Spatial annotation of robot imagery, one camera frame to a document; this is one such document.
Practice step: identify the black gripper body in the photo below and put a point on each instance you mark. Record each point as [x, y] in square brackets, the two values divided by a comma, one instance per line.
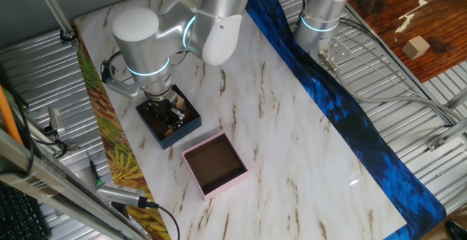
[158, 108]

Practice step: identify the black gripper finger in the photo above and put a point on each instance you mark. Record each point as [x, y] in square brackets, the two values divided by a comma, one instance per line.
[170, 124]
[178, 116]

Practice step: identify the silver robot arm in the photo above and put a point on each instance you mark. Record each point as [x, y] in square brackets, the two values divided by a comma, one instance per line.
[146, 46]

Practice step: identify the dark blue cardboard box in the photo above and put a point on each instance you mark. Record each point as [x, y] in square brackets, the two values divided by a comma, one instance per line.
[186, 132]

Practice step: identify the pink cardboard box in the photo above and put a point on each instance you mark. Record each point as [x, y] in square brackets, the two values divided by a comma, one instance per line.
[226, 187]

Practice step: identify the yellow green painted cloth strip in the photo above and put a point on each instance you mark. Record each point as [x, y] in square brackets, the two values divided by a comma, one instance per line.
[109, 123]

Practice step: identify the black rod base knob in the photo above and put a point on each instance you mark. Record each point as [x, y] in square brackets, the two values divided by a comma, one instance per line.
[68, 36]

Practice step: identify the white marble pattern mat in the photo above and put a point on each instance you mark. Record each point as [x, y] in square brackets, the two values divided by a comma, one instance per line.
[292, 159]

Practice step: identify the orange pole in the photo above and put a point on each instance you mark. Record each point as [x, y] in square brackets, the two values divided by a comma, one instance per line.
[9, 116]

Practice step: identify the grey metal rod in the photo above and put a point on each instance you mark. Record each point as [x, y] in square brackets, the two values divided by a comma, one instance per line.
[51, 3]

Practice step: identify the black keyboard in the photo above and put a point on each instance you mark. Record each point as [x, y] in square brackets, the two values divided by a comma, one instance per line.
[18, 214]

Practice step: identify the blue painted cloth strip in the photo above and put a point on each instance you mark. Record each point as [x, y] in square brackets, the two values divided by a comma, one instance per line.
[365, 141]

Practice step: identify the brown wood pattern board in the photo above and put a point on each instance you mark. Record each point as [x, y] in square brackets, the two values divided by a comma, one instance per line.
[438, 14]

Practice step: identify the black shoe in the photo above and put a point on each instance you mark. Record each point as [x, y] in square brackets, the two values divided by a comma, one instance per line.
[458, 230]

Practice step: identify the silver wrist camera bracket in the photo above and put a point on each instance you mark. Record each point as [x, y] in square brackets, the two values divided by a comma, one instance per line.
[122, 88]

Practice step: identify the silver ribbed camera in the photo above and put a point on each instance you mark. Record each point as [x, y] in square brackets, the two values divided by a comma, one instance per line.
[120, 194]

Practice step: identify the aluminium frame beam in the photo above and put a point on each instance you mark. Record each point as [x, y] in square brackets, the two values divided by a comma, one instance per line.
[54, 185]

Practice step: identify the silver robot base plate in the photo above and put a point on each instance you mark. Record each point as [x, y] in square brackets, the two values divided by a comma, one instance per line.
[341, 50]

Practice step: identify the aluminium rail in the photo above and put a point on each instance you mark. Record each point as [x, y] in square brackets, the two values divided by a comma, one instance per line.
[448, 134]
[456, 99]

